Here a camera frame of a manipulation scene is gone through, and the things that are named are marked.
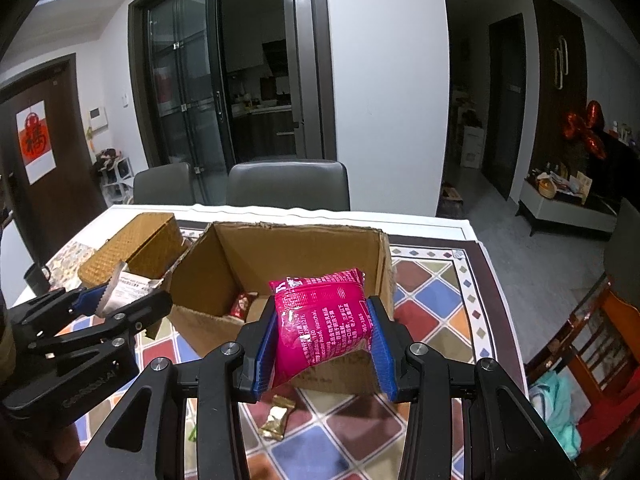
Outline red white snack packet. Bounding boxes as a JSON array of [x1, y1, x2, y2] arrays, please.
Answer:
[[229, 292, 259, 323]]

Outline beige snack bag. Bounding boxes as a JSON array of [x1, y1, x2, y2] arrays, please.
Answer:
[[96, 261, 163, 318]]

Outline pink snack bag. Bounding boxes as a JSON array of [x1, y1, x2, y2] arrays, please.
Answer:
[[270, 268, 372, 386]]

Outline gold snack wrapper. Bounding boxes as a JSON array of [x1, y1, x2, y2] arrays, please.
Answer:
[[259, 394, 296, 441]]

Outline green candy packet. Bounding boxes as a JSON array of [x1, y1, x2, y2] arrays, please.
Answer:
[[188, 425, 198, 442]]

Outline person's left hand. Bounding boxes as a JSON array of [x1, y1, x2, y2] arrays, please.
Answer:
[[0, 294, 16, 385]]

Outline patterned floral placemat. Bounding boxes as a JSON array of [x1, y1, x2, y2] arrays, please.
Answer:
[[46, 242, 96, 290]]

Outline black mug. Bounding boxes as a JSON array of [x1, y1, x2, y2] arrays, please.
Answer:
[[24, 263, 51, 296]]

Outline woven wicker basket box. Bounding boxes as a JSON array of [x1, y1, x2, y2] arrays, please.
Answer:
[[77, 212, 186, 287]]

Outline brown cardboard box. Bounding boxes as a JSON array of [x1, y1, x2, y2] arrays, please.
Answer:
[[163, 223, 395, 394]]

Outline dark wooden door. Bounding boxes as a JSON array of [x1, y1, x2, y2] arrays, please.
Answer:
[[1, 54, 106, 264]]

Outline white shoe rack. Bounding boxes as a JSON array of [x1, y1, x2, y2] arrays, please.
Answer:
[[93, 148, 134, 207]]

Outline grey dining chair left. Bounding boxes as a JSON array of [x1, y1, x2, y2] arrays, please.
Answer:
[[134, 162, 195, 206]]

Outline grey dining chair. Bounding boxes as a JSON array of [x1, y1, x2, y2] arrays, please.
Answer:
[[226, 160, 350, 211], [134, 162, 195, 206]]

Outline grey dining chair centre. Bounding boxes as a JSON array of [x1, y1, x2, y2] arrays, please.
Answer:
[[226, 160, 350, 211]]

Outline teal cloth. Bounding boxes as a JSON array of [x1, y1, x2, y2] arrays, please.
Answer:
[[528, 370, 582, 460]]

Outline white intercom panel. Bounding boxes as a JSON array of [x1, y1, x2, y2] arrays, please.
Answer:
[[89, 106, 108, 132]]

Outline red fu door poster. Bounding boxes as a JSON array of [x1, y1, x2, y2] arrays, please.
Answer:
[[15, 101, 56, 185]]

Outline white box on floor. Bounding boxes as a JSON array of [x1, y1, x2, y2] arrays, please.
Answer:
[[460, 126, 485, 169]]

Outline white low cabinet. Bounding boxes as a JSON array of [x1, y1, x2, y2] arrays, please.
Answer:
[[515, 182, 616, 240]]

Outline orange wooden chair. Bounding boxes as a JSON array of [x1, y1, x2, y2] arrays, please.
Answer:
[[525, 280, 639, 468]]

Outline red heart balloons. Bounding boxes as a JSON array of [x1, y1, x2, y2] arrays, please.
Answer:
[[562, 100, 605, 159]]

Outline glass sliding door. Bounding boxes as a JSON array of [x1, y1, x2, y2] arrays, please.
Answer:
[[128, 0, 235, 205]]

